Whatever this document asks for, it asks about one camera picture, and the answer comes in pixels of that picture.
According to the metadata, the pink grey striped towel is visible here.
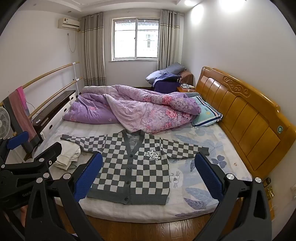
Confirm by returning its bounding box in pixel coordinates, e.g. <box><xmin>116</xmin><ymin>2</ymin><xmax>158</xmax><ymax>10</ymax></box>
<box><xmin>2</xmin><ymin>86</ymin><xmax>41</xmax><ymax>149</ymax></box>

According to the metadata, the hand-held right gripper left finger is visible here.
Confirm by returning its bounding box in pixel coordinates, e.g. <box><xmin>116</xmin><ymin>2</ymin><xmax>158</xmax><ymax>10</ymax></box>
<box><xmin>24</xmin><ymin>152</ymin><xmax>104</xmax><ymax>241</ymax></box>

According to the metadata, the bed with leaf print sheet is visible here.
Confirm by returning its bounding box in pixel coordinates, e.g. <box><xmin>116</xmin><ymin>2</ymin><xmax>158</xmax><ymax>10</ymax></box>
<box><xmin>35</xmin><ymin>116</ymin><xmax>252</xmax><ymax>224</ymax></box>

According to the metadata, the folded white cloth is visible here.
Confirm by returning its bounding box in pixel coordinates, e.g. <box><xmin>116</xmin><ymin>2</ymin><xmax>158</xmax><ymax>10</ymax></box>
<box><xmin>54</xmin><ymin>139</ymin><xmax>81</xmax><ymax>171</ymax></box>

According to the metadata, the brown cushion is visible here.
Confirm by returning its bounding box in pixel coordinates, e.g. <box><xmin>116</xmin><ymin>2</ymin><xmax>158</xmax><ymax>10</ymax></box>
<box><xmin>180</xmin><ymin>71</ymin><xmax>194</xmax><ymax>85</ymax></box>

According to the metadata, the purple storage box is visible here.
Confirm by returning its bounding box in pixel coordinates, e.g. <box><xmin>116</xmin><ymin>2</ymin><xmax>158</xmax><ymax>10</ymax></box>
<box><xmin>154</xmin><ymin>73</ymin><xmax>182</xmax><ymax>93</ymax></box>

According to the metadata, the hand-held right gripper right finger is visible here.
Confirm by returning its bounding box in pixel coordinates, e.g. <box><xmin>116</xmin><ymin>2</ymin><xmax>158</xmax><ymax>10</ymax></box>
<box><xmin>194</xmin><ymin>152</ymin><xmax>272</xmax><ymax>241</ymax></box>

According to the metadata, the white air conditioner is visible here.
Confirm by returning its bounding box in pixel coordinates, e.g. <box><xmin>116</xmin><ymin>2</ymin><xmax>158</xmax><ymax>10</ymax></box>
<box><xmin>58</xmin><ymin>17</ymin><xmax>81</xmax><ymax>30</ymax></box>

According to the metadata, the wooden headboard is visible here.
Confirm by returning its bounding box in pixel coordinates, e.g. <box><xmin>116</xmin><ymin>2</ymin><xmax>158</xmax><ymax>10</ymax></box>
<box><xmin>195</xmin><ymin>66</ymin><xmax>291</xmax><ymax>179</ymax></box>

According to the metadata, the purple floral quilt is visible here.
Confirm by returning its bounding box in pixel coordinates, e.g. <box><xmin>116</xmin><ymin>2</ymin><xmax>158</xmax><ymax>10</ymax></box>
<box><xmin>62</xmin><ymin>85</ymin><xmax>201</xmax><ymax>135</ymax></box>

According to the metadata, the air conditioner cable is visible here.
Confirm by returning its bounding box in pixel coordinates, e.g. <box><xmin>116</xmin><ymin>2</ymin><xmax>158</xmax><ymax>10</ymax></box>
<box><xmin>67</xmin><ymin>31</ymin><xmax>78</xmax><ymax>53</ymax></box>

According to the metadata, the grey white checkered cardigan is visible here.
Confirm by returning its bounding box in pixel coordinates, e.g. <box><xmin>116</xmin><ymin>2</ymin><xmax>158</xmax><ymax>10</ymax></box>
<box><xmin>60</xmin><ymin>130</ymin><xmax>210</xmax><ymax>205</ymax></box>

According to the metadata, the white rail post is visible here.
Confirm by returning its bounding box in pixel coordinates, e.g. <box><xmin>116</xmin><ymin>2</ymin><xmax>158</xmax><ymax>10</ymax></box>
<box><xmin>72</xmin><ymin>62</ymin><xmax>78</xmax><ymax>93</ymax></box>

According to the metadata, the grey striped curtain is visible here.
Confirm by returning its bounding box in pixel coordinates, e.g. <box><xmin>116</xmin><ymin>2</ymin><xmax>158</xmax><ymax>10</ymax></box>
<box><xmin>157</xmin><ymin>9</ymin><xmax>184</xmax><ymax>70</ymax></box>
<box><xmin>80</xmin><ymin>12</ymin><xmax>107</xmax><ymax>87</ymax></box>

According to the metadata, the window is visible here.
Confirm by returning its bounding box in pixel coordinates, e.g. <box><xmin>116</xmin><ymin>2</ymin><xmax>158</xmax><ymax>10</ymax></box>
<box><xmin>111</xmin><ymin>17</ymin><xmax>160</xmax><ymax>61</ymax></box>

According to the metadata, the white standing fan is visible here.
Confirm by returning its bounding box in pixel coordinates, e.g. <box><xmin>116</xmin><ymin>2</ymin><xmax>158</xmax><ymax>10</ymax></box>
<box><xmin>0</xmin><ymin>107</ymin><xmax>14</xmax><ymax>139</ymax></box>

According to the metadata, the wooden nightstand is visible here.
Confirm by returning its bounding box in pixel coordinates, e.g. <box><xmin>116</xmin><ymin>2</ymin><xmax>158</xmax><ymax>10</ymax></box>
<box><xmin>177</xmin><ymin>84</ymin><xmax>197</xmax><ymax>93</ymax></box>

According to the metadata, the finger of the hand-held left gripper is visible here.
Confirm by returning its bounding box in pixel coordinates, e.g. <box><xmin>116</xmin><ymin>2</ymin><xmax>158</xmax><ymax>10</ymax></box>
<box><xmin>29</xmin><ymin>142</ymin><xmax>63</xmax><ymax>173</ymax></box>
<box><xmin>0</xmin><ymin>131</ymin><xmax>29</xmax><ymax>166</ymax></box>

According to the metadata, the blue striped pillow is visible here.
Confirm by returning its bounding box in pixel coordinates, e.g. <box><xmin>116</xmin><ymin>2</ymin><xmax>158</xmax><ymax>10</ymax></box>
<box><xmin>191</xmin><ymin>95</ymin><xmax>223</xmax><ymax>128</ymax></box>

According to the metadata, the wooden wall rail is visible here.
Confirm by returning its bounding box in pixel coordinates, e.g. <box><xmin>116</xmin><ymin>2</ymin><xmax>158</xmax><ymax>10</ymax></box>
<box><xmin>29</xmin><ymin>77</ymin><xmax>83</xmax><ymax>118</ymax></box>
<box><xmin>16</xmin><ymin>61</ymin><xmax>79</xmax><ymax>90</ymax></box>

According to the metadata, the blue grey bedding pile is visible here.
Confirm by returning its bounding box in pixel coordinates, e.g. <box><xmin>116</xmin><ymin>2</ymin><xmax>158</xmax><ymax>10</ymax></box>
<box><xmin>146</xmin><ymin>62</ymin><xmax>188</xmax><ymax>82</ymax></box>

